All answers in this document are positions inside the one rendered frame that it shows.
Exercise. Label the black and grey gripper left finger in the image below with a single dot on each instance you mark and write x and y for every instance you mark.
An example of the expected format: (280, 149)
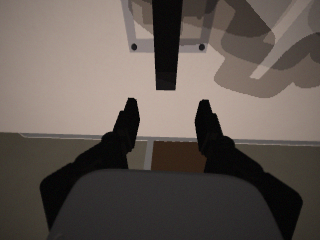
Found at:
(110, 153)

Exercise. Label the grey square base plate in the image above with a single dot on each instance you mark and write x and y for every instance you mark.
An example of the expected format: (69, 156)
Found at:
(185, 45)

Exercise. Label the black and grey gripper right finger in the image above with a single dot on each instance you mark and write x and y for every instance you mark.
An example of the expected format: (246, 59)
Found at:
(223, 158)

